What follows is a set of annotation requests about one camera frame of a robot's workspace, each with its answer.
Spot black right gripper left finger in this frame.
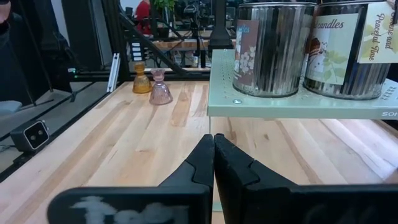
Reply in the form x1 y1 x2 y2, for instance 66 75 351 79
46 133 215 224

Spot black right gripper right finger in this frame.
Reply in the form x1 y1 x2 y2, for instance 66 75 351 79
214 133 398 224

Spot silver candle tin brown label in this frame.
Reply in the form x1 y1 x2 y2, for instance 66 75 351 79
232 1 317 98

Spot silver candle tin cream label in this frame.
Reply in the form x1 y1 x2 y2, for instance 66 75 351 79
303 1 398 101

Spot green perforated metal shelf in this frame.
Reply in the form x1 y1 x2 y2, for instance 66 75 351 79
206 49 398 121

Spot pink glass candlestick holder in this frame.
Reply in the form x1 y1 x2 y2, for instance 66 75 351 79
149 68 174 106

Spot amber glass candlestick holder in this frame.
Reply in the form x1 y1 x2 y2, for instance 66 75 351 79
132 62 154 95

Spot white aluminium extrusion bar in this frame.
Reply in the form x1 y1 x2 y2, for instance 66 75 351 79
106 52 121 93

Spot black power strip white labels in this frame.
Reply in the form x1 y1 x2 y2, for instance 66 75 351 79
131 42 142 62

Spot person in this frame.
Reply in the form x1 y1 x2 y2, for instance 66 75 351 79
134 0 154 35

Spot green leafy plant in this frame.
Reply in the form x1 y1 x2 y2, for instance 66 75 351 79
152 0 177 11

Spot person's hand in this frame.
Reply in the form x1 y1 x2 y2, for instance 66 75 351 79
0 0 12 24

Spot black rig frame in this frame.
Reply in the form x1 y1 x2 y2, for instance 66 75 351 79
71 0 212 83

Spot grey table-level camera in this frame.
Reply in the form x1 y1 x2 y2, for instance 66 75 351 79
9 119 51 153

